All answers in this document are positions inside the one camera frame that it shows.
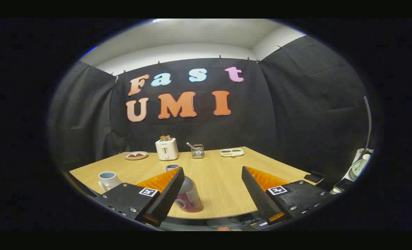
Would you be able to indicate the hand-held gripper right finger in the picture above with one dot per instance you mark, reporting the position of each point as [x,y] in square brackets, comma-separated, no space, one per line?
[256,194]

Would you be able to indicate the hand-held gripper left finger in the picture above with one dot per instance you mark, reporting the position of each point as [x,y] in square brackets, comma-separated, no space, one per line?
[171,194]

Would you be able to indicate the silver juice bottle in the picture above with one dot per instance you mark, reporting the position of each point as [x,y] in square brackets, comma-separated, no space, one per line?
[192,198]

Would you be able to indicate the white cup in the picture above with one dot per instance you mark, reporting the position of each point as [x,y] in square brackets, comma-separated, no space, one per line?
[108,180]

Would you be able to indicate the wooden table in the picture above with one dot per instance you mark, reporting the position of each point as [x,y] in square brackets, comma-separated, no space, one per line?
[220,180]

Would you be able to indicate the white toaster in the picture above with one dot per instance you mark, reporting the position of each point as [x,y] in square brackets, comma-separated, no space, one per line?
[166,150]

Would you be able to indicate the white divided tray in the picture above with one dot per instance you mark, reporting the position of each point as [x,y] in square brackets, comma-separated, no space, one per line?
[232,152]

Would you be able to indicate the white round plate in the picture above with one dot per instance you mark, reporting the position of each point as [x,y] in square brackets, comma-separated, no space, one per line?
[136,158]

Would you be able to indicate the metal utensil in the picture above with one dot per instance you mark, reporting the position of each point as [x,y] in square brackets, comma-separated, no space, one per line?
[189,144]

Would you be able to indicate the toast slice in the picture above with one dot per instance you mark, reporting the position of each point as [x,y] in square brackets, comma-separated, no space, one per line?
[165,138]

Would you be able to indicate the small black box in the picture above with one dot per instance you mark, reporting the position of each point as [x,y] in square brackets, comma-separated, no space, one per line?
[313,177]

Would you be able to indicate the black backdrop cloth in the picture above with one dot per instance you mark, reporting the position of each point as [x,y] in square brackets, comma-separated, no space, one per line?
[296,121]

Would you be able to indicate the white green object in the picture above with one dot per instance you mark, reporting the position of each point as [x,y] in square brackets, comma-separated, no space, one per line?
[360,166]

